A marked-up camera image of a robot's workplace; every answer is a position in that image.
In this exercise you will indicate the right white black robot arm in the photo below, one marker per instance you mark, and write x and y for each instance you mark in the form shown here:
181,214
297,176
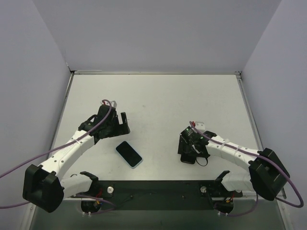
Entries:
264,172

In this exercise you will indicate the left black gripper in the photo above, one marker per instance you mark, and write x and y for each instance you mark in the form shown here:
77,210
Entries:
119,127

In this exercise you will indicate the phone in light blue case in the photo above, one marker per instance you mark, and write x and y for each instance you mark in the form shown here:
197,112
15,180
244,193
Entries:
129,154

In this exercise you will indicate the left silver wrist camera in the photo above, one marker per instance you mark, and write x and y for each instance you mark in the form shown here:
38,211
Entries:
113,104

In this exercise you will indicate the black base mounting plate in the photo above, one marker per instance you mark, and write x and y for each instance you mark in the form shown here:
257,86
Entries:
154,195

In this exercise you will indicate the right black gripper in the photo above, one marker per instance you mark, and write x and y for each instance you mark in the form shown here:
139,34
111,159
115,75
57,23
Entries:
186,150

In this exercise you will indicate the aluminium table frame rail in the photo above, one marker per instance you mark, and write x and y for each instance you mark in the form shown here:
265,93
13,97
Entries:
158,108

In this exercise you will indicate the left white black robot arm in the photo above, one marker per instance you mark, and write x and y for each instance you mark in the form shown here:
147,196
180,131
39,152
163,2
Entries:
45,185

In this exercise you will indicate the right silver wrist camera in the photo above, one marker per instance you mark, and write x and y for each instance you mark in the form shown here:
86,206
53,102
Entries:
200,126

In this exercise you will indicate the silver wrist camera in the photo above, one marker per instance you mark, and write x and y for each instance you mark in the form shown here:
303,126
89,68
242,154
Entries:
113,104
200,126

